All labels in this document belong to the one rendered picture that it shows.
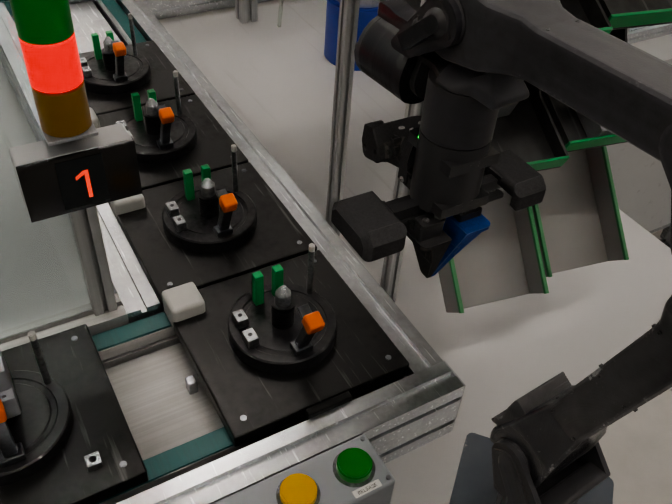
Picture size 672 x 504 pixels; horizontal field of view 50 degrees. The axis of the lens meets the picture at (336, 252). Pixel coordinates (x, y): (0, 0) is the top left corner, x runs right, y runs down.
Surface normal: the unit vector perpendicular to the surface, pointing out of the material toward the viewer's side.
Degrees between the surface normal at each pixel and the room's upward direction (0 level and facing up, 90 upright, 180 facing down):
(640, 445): 0
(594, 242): 45
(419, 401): 0
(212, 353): 0
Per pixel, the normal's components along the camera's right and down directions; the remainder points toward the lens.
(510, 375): 0.06, -0.74
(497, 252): 0.28, -0.07
